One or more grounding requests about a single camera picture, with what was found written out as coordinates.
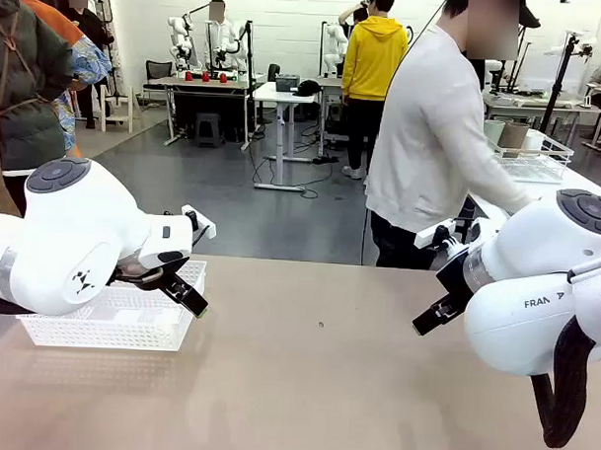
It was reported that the brown cup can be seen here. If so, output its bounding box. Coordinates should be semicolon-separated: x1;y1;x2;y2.
497;120;531;149

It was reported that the white rectangular sticker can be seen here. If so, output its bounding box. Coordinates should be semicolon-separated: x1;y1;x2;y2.
113;308;148;326

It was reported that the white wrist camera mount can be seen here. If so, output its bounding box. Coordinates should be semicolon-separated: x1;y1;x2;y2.
413;215;502;254
180;203;218;242

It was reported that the black office chair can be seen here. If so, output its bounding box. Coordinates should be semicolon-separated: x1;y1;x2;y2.
143;58;175;86

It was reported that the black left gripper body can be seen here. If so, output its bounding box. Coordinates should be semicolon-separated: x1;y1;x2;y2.
111;254;192;292

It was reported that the black cap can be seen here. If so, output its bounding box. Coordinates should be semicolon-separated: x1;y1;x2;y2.
291;79;323;99

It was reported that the grey background work table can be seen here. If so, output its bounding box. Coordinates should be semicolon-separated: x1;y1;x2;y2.
140;72;257;151

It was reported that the right forearm white sleeve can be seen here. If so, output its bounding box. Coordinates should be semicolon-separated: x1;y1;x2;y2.
471;151;544;217

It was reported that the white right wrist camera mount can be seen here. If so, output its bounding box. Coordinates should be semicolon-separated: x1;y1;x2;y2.
413;215;502;254

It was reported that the white wooden step stool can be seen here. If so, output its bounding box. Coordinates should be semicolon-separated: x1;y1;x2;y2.
97;84;136;134

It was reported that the black light stand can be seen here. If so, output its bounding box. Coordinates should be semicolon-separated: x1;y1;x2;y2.
501;0;544;94

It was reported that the black equipment box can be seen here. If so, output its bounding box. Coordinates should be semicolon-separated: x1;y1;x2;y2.
274;73;302;94

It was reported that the person in yellow hoodie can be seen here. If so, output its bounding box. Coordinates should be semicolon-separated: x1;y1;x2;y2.
337;0;412;184

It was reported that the white cable strap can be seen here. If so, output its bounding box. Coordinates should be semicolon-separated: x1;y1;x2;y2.
563;255;601;346

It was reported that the person in white sweater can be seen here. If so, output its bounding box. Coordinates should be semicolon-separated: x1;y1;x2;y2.
361;0;550;273

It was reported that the white cup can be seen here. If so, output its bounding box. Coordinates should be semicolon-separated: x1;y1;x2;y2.
522;129;548;153

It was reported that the person in green jacket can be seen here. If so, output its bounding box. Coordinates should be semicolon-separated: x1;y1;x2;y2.
0;0;78;219

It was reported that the white standing desk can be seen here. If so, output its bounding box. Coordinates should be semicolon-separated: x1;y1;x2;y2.
249;79;323;194

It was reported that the light green cup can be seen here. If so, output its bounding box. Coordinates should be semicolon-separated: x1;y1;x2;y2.
482;118;506;151

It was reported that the black camera tripod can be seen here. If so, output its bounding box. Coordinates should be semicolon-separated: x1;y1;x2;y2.
539;28;599;143

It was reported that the black braided cable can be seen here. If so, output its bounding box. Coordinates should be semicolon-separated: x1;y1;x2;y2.
528;286;601;450

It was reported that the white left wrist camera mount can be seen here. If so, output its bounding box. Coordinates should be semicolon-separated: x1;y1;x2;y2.
180;203;218;242

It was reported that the grey plastic stool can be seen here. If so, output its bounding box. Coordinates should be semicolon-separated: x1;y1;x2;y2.
192;112;226;150

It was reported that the grey cluttered background table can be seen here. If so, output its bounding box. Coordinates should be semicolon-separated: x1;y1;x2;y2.
481;86;601;139

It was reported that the white side table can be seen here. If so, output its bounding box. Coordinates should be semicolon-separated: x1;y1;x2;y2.
466;125;601;232

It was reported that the white wire dish rack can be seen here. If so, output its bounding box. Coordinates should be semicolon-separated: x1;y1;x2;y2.
484;126;577;187

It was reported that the person in black clothes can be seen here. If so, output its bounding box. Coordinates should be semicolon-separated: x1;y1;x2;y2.
61;0;117;131

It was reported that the white perforated plastic basket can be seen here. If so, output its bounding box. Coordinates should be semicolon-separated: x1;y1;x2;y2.
14;254;209;354

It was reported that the person in orange patterned top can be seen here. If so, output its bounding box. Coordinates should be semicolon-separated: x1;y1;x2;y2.
7;0;115;161

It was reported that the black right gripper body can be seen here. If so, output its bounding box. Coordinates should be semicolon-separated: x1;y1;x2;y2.
434;247;480;304

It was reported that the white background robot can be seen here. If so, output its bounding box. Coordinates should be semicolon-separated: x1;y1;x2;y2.
320;21;350;81
214;18;252;82
166;14;201;80

